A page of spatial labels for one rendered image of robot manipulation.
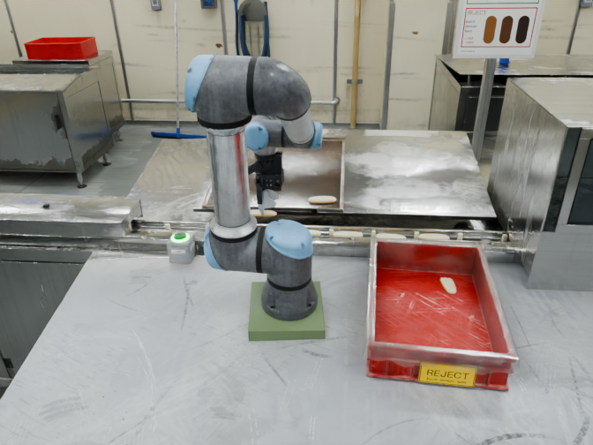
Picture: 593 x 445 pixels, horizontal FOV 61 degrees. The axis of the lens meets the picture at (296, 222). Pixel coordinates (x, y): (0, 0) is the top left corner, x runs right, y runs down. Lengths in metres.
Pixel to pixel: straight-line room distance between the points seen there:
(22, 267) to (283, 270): 1.07
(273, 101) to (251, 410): 0.65
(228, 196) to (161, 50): 4.47
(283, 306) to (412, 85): 3.94
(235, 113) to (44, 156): 3.47
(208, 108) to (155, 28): 4.51
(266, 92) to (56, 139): 3.41
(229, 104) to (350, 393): 0.68
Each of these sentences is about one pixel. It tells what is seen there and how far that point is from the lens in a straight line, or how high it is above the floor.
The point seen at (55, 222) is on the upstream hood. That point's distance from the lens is 1.82.
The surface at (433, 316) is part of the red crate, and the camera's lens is 1.41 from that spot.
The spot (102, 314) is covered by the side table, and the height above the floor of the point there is 0.82.
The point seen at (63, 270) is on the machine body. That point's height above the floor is 0.72.
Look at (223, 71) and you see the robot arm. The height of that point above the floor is 1.48.
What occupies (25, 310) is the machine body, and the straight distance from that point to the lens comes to 2.12.
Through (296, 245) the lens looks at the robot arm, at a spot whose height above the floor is 1.07.
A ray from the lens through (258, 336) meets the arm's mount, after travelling 1.30.
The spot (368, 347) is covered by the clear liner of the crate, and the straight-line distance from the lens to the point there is 1.14.
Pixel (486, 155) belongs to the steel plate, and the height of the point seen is 0.82.
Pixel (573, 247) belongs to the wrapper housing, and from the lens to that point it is 1.56.
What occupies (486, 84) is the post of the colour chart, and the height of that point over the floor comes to 1.17.
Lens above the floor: 1.69
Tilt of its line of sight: 29 degrees down
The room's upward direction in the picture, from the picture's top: 1 degrees counter-clockwise
